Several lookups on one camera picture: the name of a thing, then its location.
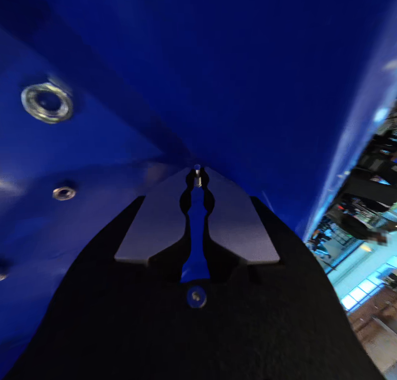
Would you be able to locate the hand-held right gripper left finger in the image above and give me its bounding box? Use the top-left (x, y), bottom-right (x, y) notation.
top-left (114, 167), bottom-right (193, 283)

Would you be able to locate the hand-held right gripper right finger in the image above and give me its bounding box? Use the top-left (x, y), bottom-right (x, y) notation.
top-left (202, 167), bottom-right (281, 283)

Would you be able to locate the blue plastic bin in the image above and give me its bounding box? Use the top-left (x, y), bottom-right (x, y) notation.
top-left (0, 0), bottom-right (397, 379)

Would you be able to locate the small silver nut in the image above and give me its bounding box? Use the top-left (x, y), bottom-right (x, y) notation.
top-left (52, 186), bottom-right (77, 201)

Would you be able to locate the large silver nut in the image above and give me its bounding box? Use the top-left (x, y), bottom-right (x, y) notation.
top-left (20, 82), bottom-right (74, 124)

